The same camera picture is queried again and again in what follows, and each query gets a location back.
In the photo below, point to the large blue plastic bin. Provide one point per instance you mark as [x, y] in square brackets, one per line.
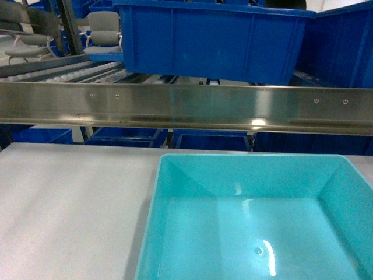
[212, 40]

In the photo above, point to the blue bin at right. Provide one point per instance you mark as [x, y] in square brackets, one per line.
[337, 46]

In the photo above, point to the roller conveyor shelf track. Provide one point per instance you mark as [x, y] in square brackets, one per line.
[90, 72]

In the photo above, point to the grey office chair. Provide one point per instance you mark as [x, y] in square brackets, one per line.
[104, 34]

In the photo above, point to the turquoise plastic bin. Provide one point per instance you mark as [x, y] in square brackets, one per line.
[258, 217]

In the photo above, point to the blue bin under shelf centre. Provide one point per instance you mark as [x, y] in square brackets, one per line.
[213, 140]

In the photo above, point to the blue bin under shelf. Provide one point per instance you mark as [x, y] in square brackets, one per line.
[128, 137]
[213, 140]

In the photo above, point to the stainless steel shelf rail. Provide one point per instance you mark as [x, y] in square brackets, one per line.
[310, 110]

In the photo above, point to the grey chair at left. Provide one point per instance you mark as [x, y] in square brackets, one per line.
[31, 46]

